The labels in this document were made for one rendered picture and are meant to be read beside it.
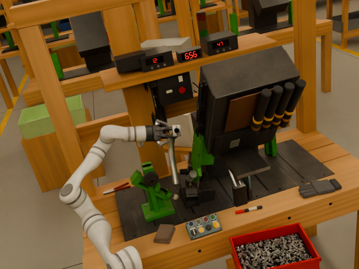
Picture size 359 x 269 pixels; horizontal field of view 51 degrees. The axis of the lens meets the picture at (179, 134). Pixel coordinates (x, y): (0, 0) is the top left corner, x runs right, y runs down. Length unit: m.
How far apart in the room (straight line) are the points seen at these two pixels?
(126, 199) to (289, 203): 0.84
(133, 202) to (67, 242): 1.48
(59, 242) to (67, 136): 1.59
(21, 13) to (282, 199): 1.47
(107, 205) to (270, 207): 0.86
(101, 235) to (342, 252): 1.93
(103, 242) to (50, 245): 2.10
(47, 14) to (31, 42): 0.15
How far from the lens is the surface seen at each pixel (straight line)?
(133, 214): 1.98
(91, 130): 2.14
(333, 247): 2.98
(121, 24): 1.90
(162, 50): 1.90
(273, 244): 1.72
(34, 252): 3.51
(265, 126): 1.67
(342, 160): 2.24
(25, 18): 1.89
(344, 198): 2.01
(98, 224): 1.45
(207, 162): 1.83
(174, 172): 1.85
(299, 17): 2.24
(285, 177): 2.06
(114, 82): 1.83
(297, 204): 1.89
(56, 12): 1.88
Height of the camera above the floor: 2.10
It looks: 28 degrees down
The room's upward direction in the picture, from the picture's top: 11 degrees counter-clockwise
